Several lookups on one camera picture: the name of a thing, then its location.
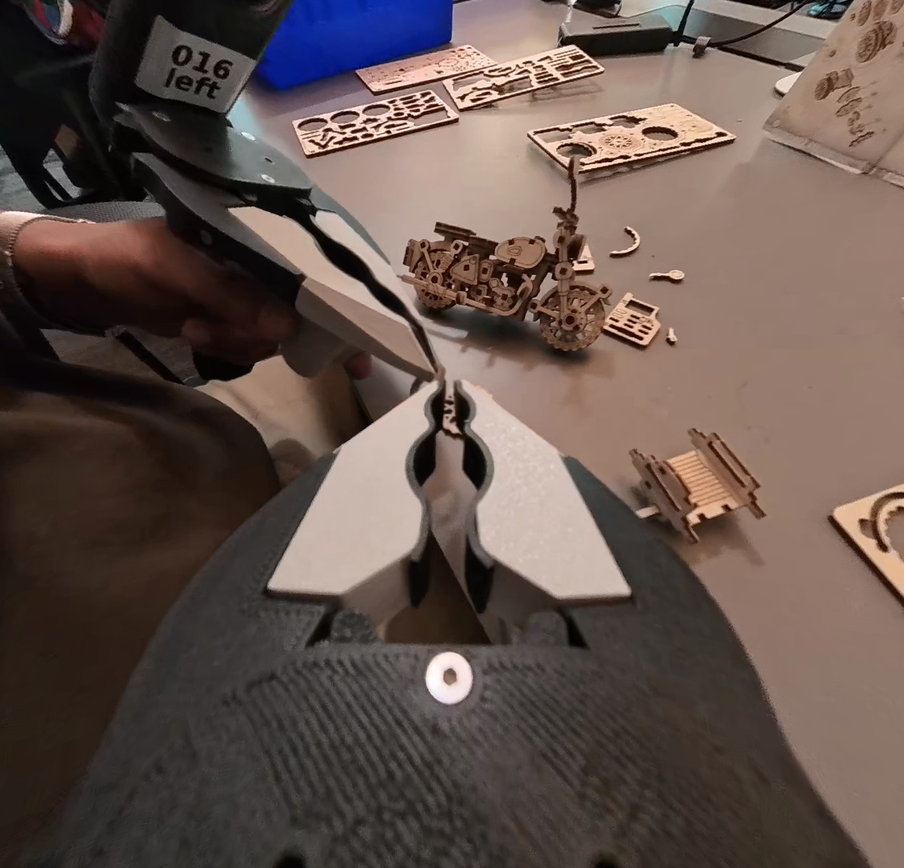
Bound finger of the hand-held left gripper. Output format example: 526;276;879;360
233;208;439;383
304;190;437;365

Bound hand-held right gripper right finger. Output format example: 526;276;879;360
455;381;632;642

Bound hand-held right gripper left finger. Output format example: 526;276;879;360
267;383;443;636

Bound wooden spoked gear wheel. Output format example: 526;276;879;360
432;381;473;437

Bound person's left forearm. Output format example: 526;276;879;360
0;207;72;339

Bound grey desk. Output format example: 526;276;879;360
226;0;904;868

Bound person's left hand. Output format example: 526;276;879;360
28;214;301;363

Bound person's beige trousers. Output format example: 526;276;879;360
201;376;425;487

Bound wooden part sheet round holes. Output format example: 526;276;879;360
293;90;460;156

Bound wooden motorcycle model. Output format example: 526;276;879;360
403;154;614;353

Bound pale wooden part sheet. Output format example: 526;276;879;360
356;44;498;94

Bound blue plastic bin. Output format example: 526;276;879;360
254;0;454;91

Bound small slotted wooden plate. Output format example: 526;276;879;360
601;292;662;349

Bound wooden part sheet small cutouts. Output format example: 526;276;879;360
444;44;606;112

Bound person's brown sweater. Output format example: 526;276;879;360
0;359;283;868

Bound wooden part sheet large rings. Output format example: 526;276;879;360
829;482;904;601

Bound black power brick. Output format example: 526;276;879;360
558;21;672;52

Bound wooden part sheet gear cutouts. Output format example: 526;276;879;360
528;104;736;173

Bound instruction booklet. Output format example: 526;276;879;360
763;0;904;190

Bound small wooden ribbed frame assembly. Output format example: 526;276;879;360
631;429;766;543

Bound black cable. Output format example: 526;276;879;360
674;0;859;58

